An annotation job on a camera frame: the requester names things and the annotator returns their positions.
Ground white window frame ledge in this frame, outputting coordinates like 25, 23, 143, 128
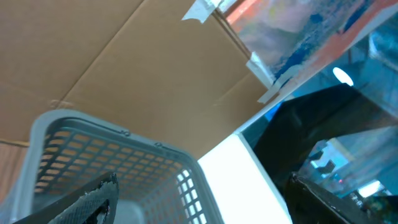
197, 0, 398, 224

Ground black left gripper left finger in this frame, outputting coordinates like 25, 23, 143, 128
15, 172, 119, 224

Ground grey plastic mesh basket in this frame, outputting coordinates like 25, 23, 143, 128
1, 110, 223, 223

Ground white masking tape strips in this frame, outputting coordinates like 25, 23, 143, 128
181, 0, 304, 105

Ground brown cardboard panel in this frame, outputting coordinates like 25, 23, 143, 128
1, 0, 267, 158

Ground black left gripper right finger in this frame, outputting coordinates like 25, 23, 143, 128
284, 172, 373, 224

